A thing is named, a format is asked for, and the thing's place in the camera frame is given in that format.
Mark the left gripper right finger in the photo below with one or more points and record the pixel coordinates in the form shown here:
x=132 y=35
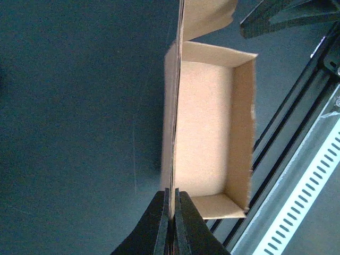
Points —
x=191 y=234

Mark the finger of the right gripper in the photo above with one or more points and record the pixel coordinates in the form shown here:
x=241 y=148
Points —
x=272 y=16

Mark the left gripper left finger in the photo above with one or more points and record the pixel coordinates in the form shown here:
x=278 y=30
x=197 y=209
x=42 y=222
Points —
x=150 y=236

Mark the cardboard box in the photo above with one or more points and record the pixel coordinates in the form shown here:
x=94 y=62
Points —
x=209 y=115

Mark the white slotted cable duct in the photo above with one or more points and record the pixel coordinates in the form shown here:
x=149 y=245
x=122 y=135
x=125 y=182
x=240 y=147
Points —
x=302 y=197

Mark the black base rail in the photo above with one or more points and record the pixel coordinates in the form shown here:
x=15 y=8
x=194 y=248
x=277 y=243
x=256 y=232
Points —
x=294 y=87

